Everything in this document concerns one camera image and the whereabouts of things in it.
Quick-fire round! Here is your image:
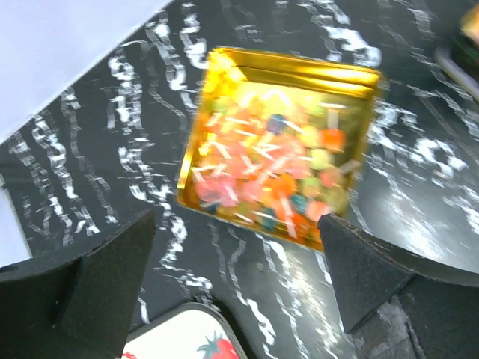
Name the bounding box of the strawberry pattern tray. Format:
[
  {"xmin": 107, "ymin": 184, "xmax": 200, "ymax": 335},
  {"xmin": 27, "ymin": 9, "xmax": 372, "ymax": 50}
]
[{"xmin": 122, "ymin": 302, "xmax": 247, "ymax": 359}]

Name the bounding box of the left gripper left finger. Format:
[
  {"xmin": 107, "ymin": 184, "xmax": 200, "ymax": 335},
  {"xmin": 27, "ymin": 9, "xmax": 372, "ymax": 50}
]
[{"xmin": 1, "ymin": 211, "xmax": 156, "ymax": 358}]

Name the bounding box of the gold tin with gummies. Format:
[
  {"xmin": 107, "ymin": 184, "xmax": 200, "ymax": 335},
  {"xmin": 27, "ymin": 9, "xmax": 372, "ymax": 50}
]
[{"xmin": 434, "ymin": 3, "xmax": 478, "ymax": 102}]

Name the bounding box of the gold tin with lollipops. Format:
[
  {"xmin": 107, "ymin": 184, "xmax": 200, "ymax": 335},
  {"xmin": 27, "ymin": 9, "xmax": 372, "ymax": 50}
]
[{"xmin": 177, "ymin": 47, "xmax": 382, "ymax": 250}]

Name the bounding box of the black marble pattern mat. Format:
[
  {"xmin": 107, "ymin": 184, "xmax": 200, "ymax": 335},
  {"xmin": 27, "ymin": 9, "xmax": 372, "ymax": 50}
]
[{"xmin": 1, "ymin": 1, "xmax": 478, "ymax": 358}]

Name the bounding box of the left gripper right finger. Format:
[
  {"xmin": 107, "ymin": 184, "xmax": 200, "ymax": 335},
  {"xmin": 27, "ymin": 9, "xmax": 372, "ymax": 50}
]
[{"xmin": 317, "ymin": 215, "xmax": 478, "ymax": 358}]

